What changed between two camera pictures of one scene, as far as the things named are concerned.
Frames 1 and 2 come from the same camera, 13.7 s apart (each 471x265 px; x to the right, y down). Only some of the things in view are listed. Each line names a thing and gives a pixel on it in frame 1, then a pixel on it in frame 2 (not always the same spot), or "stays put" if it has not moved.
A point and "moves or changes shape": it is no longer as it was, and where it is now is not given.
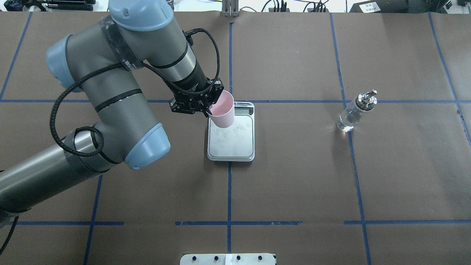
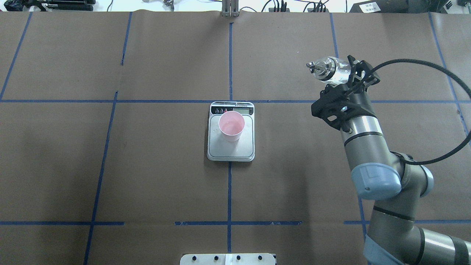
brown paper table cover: (362, 137) stays put
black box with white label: (382, 6) stays put
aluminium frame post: (230, 8) stays put
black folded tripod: (51, 5) stays put
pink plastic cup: (223, 110) to (231, 124)
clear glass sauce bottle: (351, 116) moves or changes shape
